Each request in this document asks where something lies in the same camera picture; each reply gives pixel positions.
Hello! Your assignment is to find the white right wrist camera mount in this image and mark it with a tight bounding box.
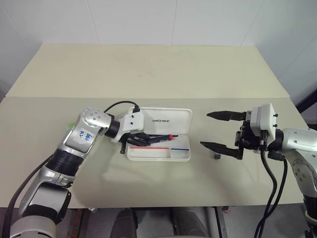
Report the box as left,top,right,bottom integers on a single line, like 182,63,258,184
249,103,280,145

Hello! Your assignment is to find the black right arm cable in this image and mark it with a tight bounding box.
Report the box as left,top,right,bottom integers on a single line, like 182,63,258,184
254,145,289,238

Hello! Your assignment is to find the white label with blue writing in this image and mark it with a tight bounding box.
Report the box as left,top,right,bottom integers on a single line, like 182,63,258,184
74,127,96,147

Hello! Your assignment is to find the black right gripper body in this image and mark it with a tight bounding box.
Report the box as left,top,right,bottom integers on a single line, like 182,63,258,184
233,119,267,151

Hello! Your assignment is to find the white plastic pencil case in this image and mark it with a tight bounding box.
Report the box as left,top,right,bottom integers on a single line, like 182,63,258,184
126,106,194,162

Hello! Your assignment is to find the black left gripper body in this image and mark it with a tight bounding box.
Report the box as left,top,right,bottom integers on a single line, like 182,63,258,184
119,131,149,155

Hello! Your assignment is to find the dark rounded shape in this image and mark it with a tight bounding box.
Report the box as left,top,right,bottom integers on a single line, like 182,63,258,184
112,208,139,238
170,207,211,238

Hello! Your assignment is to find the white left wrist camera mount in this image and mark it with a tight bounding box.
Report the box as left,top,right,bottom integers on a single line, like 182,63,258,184
110,107,145,144

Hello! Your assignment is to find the grey metal table frame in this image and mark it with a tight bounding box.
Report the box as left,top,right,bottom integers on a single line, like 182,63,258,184
208,206,232,238

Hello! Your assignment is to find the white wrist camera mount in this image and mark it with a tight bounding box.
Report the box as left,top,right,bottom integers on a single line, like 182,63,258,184
110,107,145,144
249,103,280,145

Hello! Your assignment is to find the black marker with red cap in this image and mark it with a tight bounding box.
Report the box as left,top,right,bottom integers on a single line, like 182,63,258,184
148,133,179,145

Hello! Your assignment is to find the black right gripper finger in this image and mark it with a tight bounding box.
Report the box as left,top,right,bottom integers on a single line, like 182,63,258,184
206,110,247,122
200,141,245,161

